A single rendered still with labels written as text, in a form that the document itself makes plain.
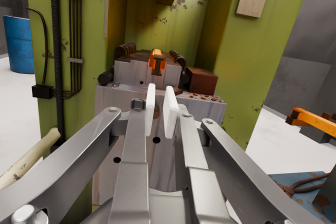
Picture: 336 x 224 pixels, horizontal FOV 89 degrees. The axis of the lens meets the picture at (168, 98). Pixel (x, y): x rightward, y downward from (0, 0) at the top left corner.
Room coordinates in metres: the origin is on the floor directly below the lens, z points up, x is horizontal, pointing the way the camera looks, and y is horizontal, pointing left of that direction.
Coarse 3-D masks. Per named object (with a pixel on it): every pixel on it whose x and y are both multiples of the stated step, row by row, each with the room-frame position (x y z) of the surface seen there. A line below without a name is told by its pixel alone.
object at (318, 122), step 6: (294, 108) 0.47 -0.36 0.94; (300, 108) 0.48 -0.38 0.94; (306, 114) 0.44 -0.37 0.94; (312, 114) 0.44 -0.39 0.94; (306, 120) 0.43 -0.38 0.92; (312, 120) 0.42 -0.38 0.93; (318, 120) 0.41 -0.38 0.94; (324, 120) 0.41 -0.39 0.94; (318, 126) 0.40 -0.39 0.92; (324, 126) 0.39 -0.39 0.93; (330, 126) 0.38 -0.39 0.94; (330, 132) 0.38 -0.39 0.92
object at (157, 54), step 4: (156, 52) 0.66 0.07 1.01; (160, 52) 0.69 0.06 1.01; (152, 56) 0.49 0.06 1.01; (156, 56) 0.43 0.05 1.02; (160, 56) 0.45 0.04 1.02; (152, 60) 0.49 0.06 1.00; (156, 60) 0.42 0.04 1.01; (160, 60) 0.42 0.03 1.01; (164, 60) 0.50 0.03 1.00; (152, 64) 0.50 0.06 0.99; (156, 64) 0.42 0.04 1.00; (160, 64) 0.50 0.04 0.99; (164, 64) 0.50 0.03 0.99; (152, 68) 0.47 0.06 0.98; (156, 68) 0.42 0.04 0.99; (152, 72) 0.42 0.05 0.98; (156, 72) 0.42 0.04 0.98; (160, 72) 0.44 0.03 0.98
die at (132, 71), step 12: (120, 60) 0.51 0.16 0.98; (132, 60) 0.50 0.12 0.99; (144, 60) 0.53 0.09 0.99; (168, 60) 0.62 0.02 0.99; (120, 72) 0.50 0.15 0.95; (132, 72) 0.50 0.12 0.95; (144, 72) 0.51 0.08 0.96; (168, 72) 0.52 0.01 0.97; (180, 72) 0.52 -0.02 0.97; (144, 84) 0.51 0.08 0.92; (156, 84) 0.51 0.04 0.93; (168, 84) 0.52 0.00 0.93
